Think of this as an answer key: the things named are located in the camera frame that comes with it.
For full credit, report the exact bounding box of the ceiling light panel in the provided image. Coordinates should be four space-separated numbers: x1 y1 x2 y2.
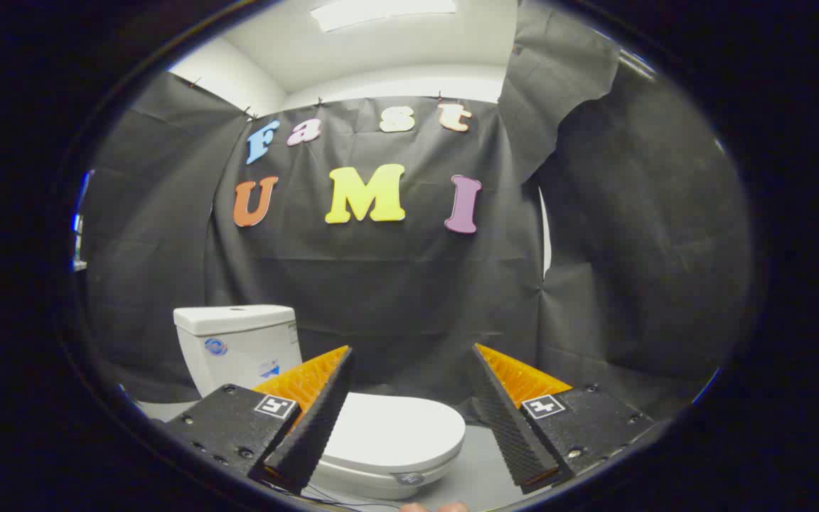
310 0 457 33

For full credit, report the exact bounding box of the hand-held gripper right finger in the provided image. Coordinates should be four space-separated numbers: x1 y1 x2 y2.
470 343 655 495

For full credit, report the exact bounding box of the black backdrop cloth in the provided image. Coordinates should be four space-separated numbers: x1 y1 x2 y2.
79 0 751 427

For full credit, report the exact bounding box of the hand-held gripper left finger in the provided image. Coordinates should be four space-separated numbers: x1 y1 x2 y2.
164 345 355 496

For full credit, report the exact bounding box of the white toilet lid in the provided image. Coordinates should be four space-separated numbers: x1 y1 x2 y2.
324 393 466 471

